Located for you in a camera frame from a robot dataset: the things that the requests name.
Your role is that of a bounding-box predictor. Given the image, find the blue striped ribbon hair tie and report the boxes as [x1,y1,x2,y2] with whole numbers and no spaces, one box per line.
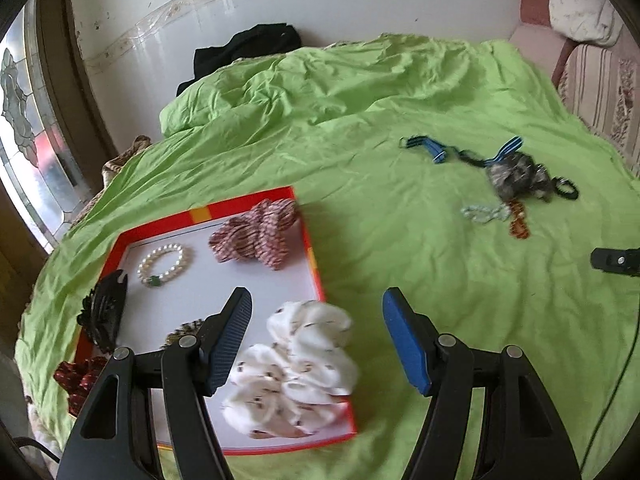
[399,135,523,167]

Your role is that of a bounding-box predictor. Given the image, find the green blanket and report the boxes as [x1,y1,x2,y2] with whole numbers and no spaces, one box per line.
[15,32,640,480]

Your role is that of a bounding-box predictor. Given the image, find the amber bead bracelet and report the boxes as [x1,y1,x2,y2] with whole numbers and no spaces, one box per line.
[509,199,531,238]

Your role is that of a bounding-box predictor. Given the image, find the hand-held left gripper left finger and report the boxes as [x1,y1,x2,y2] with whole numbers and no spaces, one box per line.
[56,287,254,480]

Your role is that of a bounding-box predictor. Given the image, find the dark grey-green mesh scrunchie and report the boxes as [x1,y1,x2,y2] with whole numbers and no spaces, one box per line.
[486,152,555,203]

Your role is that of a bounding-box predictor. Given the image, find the woven straw mat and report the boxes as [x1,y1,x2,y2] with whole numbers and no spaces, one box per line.
[101,135,153,192]

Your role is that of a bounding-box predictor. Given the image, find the striped floral sofa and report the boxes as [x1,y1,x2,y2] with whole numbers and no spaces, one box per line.
[509,0,640,181]

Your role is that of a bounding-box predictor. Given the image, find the black claw hair clip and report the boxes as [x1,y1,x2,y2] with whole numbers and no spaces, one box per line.
[76,269,129,353]

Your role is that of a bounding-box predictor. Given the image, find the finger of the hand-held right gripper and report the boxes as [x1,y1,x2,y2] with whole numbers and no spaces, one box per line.
[590,246,640,277]

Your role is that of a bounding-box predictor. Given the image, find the clear bead bracelet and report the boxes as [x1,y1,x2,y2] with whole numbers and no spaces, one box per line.
[461,203,510,223]

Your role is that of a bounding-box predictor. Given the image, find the black cable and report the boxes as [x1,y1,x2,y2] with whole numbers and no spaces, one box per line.
[590,276,640,476]

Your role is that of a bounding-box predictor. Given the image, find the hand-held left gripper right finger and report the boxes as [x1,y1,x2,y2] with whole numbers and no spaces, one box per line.
[382,287,583,480]

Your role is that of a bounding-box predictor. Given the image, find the white cherry print scrunchie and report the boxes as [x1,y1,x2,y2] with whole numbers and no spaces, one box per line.
[221,300,361,440]

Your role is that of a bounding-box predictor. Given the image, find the leopard print hair tie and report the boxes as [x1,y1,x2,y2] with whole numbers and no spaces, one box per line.
[159,317,206,352]

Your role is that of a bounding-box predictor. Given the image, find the white pearl bracelet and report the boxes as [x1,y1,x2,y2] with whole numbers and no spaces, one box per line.
[138,243,194,289]

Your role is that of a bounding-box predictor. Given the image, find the dark red polka dot scrunchie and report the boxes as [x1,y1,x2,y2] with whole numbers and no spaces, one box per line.
[53,356,110,417]

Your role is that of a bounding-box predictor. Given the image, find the stained glass window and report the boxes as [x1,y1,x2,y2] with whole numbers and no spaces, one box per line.
[0,0,93,256]

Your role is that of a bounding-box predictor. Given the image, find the black cloth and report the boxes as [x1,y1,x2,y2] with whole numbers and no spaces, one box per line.
[176,23,303,97]

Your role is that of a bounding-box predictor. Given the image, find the red plaid scrunchie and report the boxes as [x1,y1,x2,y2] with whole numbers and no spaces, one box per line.
[208,198,301,272]

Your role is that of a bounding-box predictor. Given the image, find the white floral cloth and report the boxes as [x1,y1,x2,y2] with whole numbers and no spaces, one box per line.
[547,0,626,47]

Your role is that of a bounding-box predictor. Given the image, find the red tray with white inside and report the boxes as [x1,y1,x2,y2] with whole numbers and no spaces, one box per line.
[70,186,359,457]

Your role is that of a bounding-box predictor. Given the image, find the black hair tie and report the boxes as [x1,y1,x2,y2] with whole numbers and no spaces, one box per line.
[550,176,580,201]

